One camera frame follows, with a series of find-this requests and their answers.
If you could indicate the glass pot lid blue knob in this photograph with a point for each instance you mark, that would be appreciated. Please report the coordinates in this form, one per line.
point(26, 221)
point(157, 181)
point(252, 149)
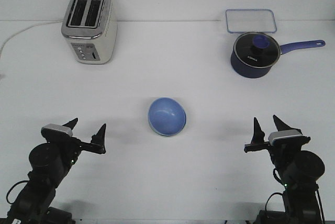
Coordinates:
point(256, 49)

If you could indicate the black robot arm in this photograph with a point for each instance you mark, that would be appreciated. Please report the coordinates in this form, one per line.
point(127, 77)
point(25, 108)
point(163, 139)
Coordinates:
point(296, 169)
point(50, 163)

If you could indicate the blue saucepan with handle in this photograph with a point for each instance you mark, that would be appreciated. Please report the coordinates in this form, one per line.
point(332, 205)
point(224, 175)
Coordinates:
point(251, 72)

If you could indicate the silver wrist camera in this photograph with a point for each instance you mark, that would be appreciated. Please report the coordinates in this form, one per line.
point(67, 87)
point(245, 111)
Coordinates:
point(57, 128)
point(282, 137)

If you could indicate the silver white two-slot toaster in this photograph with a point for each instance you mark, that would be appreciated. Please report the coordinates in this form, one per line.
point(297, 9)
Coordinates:
point(90, 29)

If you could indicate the green bowl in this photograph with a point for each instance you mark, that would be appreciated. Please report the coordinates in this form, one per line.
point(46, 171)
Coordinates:
point(167, 130)

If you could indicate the blue bowl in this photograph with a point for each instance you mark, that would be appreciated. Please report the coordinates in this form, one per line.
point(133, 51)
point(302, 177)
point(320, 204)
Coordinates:
point(166, 111)

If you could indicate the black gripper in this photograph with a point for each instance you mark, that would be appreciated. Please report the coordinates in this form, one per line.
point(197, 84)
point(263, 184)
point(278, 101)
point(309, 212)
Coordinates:
point(283, 150)
point(71, 147)

